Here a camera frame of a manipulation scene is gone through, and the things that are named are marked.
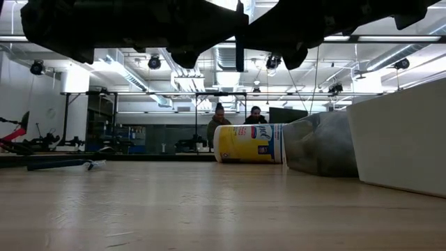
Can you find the black hanging camera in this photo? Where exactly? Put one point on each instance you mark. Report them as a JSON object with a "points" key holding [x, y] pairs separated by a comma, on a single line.
{"points": [[154, 62], [336, 89], [273, 62], [37, 67], [402, 63]]}

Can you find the white plastic bin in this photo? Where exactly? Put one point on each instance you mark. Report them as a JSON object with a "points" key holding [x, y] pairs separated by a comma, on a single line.
{"points": [[400, 139]]}

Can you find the black background machine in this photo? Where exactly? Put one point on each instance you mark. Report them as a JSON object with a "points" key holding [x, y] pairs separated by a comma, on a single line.
{"points": [[45, 141]]}

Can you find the black computer monitor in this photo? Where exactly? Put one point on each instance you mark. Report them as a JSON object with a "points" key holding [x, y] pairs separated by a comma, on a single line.
{"points": [[287, 116]]}

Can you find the silver ventilation duct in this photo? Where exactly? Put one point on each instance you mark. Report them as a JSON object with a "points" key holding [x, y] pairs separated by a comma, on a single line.
{"points": [[226, 57]]}

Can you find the black aluminium table frame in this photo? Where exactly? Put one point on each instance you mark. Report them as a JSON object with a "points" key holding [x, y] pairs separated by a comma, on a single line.
{"points": [[139, 157]]}

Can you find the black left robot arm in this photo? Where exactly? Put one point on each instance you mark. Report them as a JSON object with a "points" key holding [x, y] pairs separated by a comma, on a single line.
{"points": [[52, 24]]}

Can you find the black frame bar with lights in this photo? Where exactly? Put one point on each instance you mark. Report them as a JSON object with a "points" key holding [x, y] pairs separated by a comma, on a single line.
{"points": [[400, 38]]}

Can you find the person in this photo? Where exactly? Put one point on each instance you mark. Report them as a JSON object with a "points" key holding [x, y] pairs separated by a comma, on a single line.
{"points": [[217, 125], [255, 116]]}

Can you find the yellow white wipes canister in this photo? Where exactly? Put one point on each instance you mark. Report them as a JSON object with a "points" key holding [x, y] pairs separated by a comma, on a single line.
{"points": [[244, 146]]}

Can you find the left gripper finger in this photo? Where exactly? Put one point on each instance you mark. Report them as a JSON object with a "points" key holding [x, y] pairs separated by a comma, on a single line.
{"points": [[226, 26]]}

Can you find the black background workstation frame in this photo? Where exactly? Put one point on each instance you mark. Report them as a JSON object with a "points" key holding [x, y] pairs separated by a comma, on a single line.
{"points": [[196, 104]]}

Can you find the grey translucent plastic bin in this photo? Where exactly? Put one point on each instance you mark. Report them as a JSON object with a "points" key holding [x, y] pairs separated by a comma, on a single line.
{"points": [[320, 150]]}

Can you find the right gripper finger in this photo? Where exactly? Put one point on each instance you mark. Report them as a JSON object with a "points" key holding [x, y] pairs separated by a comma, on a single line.
{"points": [[266, 35]]}

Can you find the shelf with blue boxes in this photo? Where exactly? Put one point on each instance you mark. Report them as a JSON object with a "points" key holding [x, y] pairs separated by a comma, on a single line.
{"points": [[122, 134]]}

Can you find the black panel on arm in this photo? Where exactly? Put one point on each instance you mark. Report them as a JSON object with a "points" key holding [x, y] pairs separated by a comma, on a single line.
{"points": [[24, 120]]}

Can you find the red machine part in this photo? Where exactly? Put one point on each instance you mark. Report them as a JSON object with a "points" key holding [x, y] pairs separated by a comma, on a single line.
{"points": [[15, 134]]}

